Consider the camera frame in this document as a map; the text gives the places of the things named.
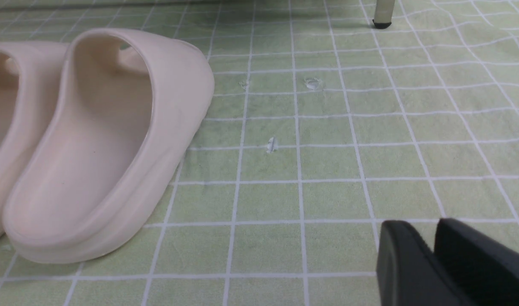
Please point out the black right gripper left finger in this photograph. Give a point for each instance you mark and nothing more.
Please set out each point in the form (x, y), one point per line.
(409, 274)

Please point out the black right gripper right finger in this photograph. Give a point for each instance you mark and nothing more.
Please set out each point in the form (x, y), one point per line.
(483, 268)

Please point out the green checkered floor mat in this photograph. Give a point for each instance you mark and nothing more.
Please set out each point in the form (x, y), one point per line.
(321, 127)

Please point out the cream slide slipper right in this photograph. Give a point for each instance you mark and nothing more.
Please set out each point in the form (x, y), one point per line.
(129, 105)

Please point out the cream slide slipper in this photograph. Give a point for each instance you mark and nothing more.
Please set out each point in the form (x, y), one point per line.
(129, 105)
(30, 73)

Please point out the cream slide slipper left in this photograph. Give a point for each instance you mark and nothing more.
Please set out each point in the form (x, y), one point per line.
(30, 73)

